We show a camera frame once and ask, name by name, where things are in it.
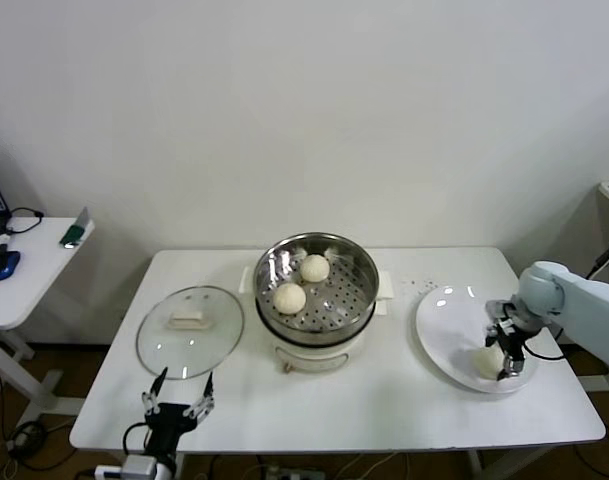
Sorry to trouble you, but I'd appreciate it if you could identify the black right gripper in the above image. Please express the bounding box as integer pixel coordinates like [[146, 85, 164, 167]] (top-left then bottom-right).
[[483, 323, 528, 382]]

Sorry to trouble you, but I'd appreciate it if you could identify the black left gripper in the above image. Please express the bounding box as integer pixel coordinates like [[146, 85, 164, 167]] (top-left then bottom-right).
[[141, 367, 216, 460]]

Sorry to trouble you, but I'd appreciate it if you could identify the white steamed baozi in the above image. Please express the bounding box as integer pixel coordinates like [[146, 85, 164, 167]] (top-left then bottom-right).
[[472, 348, 506, 380], [298, 253, 331, 284], [273, 282, 307, 315]]

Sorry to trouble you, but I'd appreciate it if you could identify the round glass pot lid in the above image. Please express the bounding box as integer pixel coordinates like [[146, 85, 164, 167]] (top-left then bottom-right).
[[135, 284, 247, 377]]

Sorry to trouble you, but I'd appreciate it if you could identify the perforated steel steamer basket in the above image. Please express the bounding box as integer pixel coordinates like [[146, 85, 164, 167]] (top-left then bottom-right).
[[253, 230, 380, 349]]

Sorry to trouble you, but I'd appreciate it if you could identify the white oval plate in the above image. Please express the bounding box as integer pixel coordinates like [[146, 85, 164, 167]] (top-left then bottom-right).
[[414, 284, 540, 394]]

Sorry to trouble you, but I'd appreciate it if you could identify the white table foot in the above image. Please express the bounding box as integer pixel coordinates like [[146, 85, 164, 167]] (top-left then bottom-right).
[[581, 372, 609, 396]]

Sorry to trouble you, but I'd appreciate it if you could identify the white electric cooker base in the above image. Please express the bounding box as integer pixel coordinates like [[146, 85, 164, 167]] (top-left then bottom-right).
[[238, 264, 398, 375]]

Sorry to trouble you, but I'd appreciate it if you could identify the power strip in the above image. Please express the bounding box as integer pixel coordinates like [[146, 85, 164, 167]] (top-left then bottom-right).
[[263, 464, 326, 480]]

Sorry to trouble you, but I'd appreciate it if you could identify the white side table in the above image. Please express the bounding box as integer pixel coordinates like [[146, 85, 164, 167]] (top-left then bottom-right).
[[0, 215, 96, 416]]

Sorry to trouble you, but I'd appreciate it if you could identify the blue computer mouse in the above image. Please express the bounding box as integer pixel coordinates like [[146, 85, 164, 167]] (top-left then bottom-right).
[[0, 249, 23, 281]]

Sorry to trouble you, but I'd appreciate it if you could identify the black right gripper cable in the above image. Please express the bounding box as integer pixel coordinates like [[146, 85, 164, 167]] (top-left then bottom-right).
[[522, 333, 566, 360]]

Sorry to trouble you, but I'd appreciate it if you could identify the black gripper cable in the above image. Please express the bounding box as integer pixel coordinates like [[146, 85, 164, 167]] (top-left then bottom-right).
[[122, 421, 153, 457], [522, 333, 566, 360]]

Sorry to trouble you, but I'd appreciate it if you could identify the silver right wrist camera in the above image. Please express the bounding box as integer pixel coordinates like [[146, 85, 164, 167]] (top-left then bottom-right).
[[485, 297, 550, 336]]

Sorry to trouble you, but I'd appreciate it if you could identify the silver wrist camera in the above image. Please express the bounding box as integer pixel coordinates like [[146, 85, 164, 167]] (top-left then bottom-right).
[[93, 453, 158, 480], [485, 297, 550, 336]]

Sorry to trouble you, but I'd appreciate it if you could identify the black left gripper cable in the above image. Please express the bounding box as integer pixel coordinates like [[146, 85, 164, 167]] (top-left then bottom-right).
[[122, 421, 153, 457]]

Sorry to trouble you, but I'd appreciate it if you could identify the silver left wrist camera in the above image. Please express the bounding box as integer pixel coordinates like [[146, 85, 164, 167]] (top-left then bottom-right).
[[93, 453, 158, 480]]

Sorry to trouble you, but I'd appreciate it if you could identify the black hanging cable with plug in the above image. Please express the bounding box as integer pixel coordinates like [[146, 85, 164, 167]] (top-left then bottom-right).
[[586, 237, 609, 281]]

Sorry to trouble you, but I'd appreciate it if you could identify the black floor cable bundle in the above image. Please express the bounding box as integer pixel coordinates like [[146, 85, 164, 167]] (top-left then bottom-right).
[[6, 422, 48, 471]]

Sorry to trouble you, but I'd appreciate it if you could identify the green handled scraper tool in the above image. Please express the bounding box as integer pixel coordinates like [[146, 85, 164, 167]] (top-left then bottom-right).
[[58, 206, 95, 250]]

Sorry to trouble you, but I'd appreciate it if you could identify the black looped desk cable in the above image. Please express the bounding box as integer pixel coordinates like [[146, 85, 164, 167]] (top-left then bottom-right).
[[6, 207, 46, 236]]

